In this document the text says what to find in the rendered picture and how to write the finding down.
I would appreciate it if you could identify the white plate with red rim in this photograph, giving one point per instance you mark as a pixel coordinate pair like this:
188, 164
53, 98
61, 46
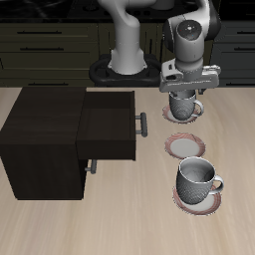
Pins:
205, 207
167, 114
184, 147

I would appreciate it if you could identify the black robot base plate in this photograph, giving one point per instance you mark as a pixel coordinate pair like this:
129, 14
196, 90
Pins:
99, 74

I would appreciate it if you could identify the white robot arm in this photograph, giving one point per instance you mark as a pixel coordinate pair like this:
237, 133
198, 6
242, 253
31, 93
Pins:
126, 40

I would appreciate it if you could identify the dark wooden cabinet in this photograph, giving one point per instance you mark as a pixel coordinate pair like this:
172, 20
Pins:
40, 146

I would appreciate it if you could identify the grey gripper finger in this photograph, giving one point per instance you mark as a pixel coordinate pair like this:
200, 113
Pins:
202, 91

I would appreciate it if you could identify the dark wooden cabinet drawer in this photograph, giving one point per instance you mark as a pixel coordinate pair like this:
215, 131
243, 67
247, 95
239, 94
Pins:
106, 132

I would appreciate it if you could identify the dark kitchen cupboards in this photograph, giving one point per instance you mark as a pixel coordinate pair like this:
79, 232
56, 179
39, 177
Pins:
50, 50

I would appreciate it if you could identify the grey porcelain mug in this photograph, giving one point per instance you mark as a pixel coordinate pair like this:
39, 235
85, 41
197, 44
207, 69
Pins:
192, 189
182, 108

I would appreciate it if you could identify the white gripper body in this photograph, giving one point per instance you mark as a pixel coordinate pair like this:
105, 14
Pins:
189, 83

